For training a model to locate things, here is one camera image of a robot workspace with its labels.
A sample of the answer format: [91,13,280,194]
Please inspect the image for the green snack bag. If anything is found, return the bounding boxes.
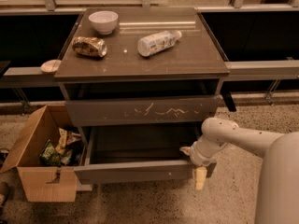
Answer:
[39,140,61,166]

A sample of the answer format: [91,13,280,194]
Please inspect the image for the cardboard box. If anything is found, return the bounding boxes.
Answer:
[0,105,93,202]

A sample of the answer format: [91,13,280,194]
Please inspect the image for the white ceramic bowl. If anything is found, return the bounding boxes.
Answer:
[89,11,119,35]

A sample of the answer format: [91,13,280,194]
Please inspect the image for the grey top drawer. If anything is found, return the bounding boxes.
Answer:
[65,95,221,127]

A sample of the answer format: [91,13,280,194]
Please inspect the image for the grey drawer cabinet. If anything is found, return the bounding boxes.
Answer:
[54,7,230,180]

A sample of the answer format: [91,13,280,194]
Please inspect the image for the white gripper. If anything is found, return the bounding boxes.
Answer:
[179,137,226,190]

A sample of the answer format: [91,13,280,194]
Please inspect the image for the crumpled snack wrappers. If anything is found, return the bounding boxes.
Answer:
[55,128,84,166]

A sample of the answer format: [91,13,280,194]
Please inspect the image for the crushed metal can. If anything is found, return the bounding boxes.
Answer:
[72,36,107,58]

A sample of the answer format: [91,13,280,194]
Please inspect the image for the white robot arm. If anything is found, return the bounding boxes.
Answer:
[180,118,299,224]

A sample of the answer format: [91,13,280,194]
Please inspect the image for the grey metal window ledge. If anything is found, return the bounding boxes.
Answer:
[0,60,299,89]

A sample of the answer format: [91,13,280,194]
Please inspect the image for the grey drawer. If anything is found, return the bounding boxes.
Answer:
[73,125,218,186]
[65,95,221,127]

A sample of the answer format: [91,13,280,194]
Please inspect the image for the dark object at left edge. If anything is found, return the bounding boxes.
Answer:
[0,182,9,206]

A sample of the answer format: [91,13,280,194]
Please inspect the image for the white plastic bottle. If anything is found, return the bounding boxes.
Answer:
[137,31,182,57]

